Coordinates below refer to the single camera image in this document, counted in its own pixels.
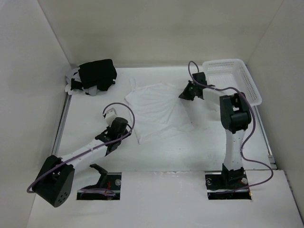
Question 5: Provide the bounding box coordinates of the white tank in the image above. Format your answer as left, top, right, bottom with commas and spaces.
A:
65, 67, 97, 96
125, 78, 194, 144

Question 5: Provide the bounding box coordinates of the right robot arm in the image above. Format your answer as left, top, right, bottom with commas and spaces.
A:
179, 72, 252, 191

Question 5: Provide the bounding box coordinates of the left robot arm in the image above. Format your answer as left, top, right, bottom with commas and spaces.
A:
28, 117, 132, 208

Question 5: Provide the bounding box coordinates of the white tank top in pile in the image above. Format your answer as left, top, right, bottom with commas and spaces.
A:
65, 67, 97, 96

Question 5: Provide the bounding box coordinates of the white plastic basket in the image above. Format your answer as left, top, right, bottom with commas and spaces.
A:
202, 59, 262, 106

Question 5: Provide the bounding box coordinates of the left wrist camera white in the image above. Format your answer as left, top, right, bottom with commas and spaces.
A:
103, 108, 117, 126

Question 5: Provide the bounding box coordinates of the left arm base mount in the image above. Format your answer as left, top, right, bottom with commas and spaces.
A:
76, 164, 122, 200

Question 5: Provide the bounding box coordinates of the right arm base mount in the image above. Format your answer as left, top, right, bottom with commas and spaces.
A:
205, 165, 251, 200

